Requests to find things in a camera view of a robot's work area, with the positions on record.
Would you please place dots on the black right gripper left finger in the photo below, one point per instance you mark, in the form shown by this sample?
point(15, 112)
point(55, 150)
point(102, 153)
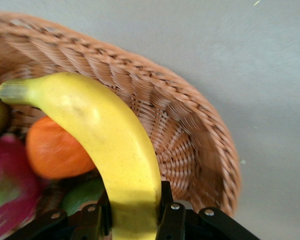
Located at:
point(85, 222)

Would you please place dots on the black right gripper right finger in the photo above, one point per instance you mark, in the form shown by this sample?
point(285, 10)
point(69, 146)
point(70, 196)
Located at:
point(180, 225)

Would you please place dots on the yellow banana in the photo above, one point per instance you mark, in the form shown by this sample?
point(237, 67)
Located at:
point(110, 140)

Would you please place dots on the dark green avocado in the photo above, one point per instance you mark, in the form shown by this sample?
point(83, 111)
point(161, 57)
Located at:
point(82, 195)

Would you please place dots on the orange tangerine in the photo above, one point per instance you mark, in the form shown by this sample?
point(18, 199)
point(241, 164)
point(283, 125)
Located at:
point(55, 152)

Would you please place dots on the magenta dragon fruit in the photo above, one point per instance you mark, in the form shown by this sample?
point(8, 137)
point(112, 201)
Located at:
point(12, 180)

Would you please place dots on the brown wicker basket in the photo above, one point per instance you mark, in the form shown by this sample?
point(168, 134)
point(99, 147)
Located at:
point(165, 112)

